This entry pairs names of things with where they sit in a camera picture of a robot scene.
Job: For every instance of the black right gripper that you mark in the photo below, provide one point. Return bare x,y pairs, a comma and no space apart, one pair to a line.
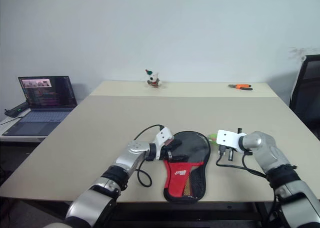
230,154

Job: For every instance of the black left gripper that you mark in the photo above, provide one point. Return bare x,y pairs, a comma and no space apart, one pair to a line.
167,151

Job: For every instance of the black red paddle case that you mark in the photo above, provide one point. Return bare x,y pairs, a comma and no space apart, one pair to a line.
180,174

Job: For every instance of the green zipper pull tag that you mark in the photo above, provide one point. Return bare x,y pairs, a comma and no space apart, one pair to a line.
213,137

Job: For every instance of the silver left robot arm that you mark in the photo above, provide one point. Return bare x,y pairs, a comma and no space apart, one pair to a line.
125,160

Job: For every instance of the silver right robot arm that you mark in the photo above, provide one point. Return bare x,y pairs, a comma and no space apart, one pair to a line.
270,150

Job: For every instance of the white plush dog toy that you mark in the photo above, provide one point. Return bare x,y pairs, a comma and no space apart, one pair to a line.
153,79

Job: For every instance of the black office chair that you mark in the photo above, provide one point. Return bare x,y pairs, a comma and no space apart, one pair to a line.
306,97

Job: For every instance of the open grey laptop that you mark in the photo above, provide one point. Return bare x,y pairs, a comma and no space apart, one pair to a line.
45,112

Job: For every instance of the black device with green light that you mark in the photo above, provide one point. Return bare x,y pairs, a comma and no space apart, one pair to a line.
17,109

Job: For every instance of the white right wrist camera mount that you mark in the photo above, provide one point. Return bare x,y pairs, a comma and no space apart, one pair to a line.
227,137

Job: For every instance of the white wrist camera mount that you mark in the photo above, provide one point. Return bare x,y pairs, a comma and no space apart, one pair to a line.
163,135
227,137

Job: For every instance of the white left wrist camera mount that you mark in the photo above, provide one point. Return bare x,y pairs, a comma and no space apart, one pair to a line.
163,135

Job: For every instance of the black table frame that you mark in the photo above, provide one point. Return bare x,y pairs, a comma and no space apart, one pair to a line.
187,211

